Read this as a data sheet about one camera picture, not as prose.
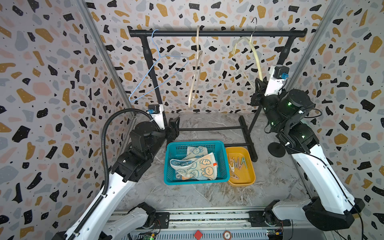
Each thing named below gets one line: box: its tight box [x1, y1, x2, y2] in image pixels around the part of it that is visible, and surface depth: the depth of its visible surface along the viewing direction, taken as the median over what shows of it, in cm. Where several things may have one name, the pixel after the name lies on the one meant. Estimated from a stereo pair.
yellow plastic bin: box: [225, 146, 256, 187], surface depth 94 cm
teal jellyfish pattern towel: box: [170, 146, 217, 181], surface depth 82 cm
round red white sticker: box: [223, 230, 232, 240], surface depth 72 cm
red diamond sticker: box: [194, 229, 203, 240], surface depth 71 cm
